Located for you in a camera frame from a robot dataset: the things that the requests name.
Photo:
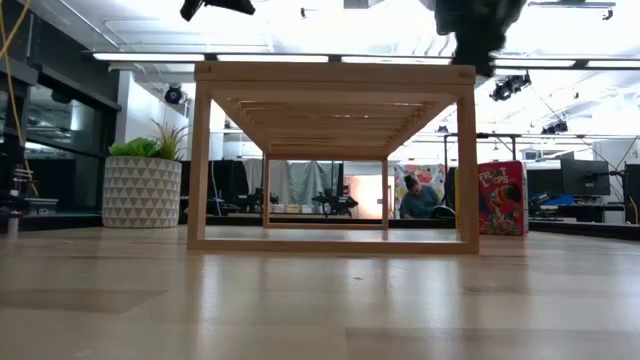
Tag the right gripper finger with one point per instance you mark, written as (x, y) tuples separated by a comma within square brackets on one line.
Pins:
[(477, 55)]

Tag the red Froot Loops cereal box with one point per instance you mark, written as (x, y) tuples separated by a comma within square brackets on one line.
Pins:
[(502, 200)]

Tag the black background robot arm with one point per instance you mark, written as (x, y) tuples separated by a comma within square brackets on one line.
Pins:
[(335, 202)]

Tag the wooden slatted shelf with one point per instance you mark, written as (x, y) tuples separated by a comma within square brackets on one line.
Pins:
[(330, 75)]

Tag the black track spotlight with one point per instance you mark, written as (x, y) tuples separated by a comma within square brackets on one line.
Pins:
[(510, 86), (555, 127)]

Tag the long ceiling light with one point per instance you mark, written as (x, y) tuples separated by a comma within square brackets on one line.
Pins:
[(272, 58), (535, 63), (150, 57), (612, 64), (395, 60)]

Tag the black round spotlight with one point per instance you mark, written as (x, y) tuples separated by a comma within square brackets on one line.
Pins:
[(173, 94)]

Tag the floral patterned cloth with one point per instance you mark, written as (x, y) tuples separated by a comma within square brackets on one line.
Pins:
[(427, 172)]

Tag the black computer monitor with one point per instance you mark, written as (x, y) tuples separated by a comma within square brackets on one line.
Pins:
[(544, 182), (585, 177)]

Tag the person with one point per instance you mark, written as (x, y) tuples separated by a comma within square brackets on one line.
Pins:
[(417, 202)]

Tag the black office chair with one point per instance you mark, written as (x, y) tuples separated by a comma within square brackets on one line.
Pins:
[(444, 212)]

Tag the grey hanging curtain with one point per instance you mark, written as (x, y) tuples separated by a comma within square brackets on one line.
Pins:
[(300, 182)]

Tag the succulent in triangle-patterned pot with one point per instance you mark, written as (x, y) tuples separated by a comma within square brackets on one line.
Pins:
[(142, 192)]

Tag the grey metal box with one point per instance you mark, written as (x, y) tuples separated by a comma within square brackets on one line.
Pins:
[(41, 206)]

